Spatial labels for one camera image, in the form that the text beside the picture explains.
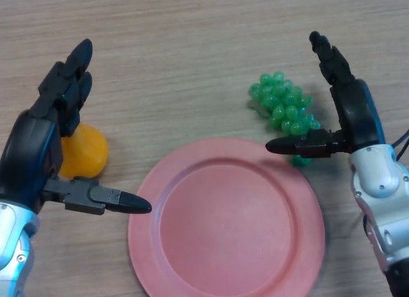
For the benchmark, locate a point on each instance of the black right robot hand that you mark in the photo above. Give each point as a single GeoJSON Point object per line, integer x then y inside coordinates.
{"type": "Point", "coordinates": [359, 118]}

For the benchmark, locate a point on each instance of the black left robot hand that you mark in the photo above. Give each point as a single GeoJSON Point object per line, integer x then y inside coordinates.
{"type": "Point", "coordinates": [28, 156]}

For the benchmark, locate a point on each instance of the green grapes bunch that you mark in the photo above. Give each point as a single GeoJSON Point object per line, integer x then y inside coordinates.
{"type": "Point", "coordinates": [284, 102]}

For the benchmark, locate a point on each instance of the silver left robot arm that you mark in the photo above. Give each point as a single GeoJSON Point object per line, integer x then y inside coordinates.
{"type": "Point", "coordinates": [12, 236]}

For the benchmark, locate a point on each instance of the pink round plate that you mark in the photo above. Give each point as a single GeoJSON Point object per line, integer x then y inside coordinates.
{"type": "Point", "coordinates": [223, 230]}

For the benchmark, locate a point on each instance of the orange yellow pear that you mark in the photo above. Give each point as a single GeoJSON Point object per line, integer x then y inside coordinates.
{"type": "Point", "coordinates": [86, 153]}

